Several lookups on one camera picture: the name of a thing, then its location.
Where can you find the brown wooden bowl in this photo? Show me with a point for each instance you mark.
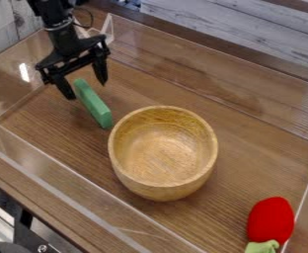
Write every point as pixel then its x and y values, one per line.
pixel 162 150

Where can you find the clear acrylic corner bracket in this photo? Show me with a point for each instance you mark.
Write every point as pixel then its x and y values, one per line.
pixel 90 32

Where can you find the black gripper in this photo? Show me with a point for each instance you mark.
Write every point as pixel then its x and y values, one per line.
pixel 71 53

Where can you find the green rectangular block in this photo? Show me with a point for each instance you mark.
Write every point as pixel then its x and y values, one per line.
pixel 93 104

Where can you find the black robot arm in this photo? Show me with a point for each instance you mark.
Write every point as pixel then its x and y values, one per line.
pixel 54 12

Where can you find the red plush strawberry toy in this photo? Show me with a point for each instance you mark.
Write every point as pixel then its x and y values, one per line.
pixel 269 226

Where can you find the clear acrylic tray walls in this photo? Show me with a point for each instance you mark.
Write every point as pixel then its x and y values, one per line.
pixel 54 164

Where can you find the black metal table leg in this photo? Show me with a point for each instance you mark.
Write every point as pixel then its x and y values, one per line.
pixel 26 238

